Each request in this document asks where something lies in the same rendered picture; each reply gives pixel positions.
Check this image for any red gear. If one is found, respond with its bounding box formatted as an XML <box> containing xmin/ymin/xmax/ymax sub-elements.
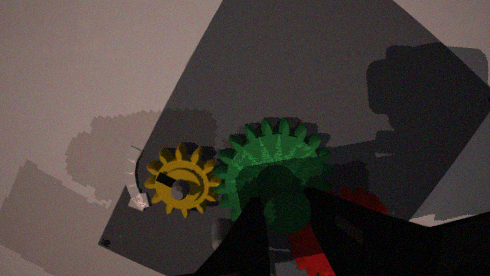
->
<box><xmin>288</xmin><ymin>186</ymin><xmax>388</xmax><ymax>276</ymax></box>

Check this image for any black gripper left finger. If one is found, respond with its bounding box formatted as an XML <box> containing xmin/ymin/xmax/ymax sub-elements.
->
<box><xmin>175</xmin><ymin>197</ymin><xmax>271</xmax><ymax>276</ymax></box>

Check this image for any yellow gear with black stripe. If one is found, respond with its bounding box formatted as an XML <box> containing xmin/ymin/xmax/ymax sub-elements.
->
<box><xmin>145</xmin><ymin>142</ymin><xmax>222</xmax><ymax>218</ymax></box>

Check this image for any green gear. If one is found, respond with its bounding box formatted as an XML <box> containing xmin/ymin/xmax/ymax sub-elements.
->
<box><xmin>212</xmin><ymin>117</ymin><xmax>334</xmax><ymax>235</ymax></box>

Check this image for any dark grey board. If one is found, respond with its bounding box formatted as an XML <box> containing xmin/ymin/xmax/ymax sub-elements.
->
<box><xmin>98</xmin><ymin>0</ymin><xmax>490</xmax><ymax>276</ymax></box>

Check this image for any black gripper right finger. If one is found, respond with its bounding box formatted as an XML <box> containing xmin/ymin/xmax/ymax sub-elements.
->
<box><xmin>303</xmin><ymin>187</ymin><xmax>490</xmax><ymax>276</ymax></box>

